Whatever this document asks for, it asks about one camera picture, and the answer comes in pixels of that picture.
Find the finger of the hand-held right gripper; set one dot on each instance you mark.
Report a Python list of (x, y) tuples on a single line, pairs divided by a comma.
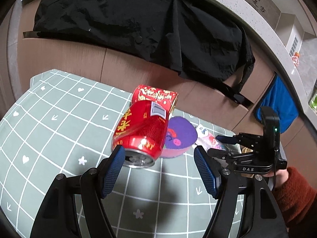
[(219, 153), (225, 139)]

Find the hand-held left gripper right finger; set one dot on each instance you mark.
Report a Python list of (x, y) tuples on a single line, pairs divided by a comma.
[(204, 171)]

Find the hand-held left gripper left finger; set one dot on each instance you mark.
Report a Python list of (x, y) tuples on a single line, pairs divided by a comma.
[(112, 172)]

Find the red drink can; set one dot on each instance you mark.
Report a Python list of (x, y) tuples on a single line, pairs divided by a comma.
[(141, 131)]

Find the person's right forearm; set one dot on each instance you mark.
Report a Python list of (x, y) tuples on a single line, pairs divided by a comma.
[(297, 195)]

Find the person's right hand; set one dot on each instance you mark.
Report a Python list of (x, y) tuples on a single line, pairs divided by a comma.
[(281, 177)]

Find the pink white packet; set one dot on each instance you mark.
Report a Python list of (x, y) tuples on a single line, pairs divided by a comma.
[(209, 138)]

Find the blue cloth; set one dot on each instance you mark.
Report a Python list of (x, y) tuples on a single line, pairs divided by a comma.
[(284, 104)]

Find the purple pink round container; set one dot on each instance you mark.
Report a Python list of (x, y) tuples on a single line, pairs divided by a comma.
[(180, 133)]

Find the green plant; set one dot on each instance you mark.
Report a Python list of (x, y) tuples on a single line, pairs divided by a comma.
[(313, 104)]

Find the green grid tablecloth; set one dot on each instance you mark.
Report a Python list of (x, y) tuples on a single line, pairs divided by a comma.
[(49, 129)]

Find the small orange ornament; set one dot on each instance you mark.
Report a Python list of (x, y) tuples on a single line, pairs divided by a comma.
[(296, 59)]

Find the white vent grille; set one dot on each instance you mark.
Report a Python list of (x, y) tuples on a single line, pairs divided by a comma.
[(294, 44)]

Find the black garment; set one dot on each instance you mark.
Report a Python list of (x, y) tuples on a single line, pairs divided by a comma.
[(123, 22)]

